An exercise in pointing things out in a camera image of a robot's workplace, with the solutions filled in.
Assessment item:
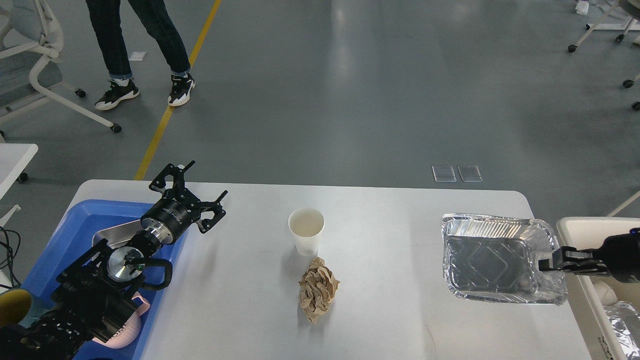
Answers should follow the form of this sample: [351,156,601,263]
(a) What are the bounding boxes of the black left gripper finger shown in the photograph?
[148,161,195,201]
[195,190,229,234]

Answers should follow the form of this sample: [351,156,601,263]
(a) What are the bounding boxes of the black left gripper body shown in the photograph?
[140,196,202,245]

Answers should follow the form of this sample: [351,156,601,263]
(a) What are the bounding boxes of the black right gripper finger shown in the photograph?
[538,246,608,277]

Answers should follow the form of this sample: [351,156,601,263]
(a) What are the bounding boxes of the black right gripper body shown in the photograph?
[598,230,640,284]

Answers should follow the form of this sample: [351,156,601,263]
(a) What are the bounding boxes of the square stainless steel tray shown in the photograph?
[92,219,143,249]

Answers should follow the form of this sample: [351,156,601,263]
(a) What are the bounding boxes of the aluminium foil tray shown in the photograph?
[440,213,569,306]

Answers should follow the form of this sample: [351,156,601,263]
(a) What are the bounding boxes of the white paper cup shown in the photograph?
[287,207,326,256]

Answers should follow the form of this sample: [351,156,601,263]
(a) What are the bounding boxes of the brown paper ball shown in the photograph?
[298,256,341,324]

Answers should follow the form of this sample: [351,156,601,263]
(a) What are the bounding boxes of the pink mug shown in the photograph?
[92,292,151,349]

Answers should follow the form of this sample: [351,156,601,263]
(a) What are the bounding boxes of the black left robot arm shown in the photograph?
[1,163,227,360]

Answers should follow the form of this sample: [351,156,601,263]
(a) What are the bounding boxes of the white object in bin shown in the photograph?
[592,281,618,306]

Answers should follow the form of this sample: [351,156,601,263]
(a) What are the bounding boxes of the crumpled foil in bin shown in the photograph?
[603,301,640,360]

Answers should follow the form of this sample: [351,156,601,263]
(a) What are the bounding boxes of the beige plastic bin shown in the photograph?
[556,216,640,360]

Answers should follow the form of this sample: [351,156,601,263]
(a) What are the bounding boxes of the white paper scrap on floor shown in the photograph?
[128,51,147,62]

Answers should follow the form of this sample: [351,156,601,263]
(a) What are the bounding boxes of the clear plastic floor plate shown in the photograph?
[431,165,457,183]
[457,164,483,183]

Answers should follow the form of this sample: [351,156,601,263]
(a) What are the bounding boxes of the person in black shirt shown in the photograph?
[85,0,196,111]

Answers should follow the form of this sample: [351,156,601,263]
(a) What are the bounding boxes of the white side table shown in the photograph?
[0,142,39,199]

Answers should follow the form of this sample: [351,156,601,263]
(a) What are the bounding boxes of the teal and yellow mug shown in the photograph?
[0,288,34,326]

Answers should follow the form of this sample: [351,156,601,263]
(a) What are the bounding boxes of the grey office chair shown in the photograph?
[0,0,122,133]

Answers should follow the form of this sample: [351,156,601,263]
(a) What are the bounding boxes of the white chair legs with castors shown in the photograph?
[563,0,639,116]

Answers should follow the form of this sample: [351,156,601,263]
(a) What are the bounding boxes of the black cables at left edge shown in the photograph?
[0,226,23,291]

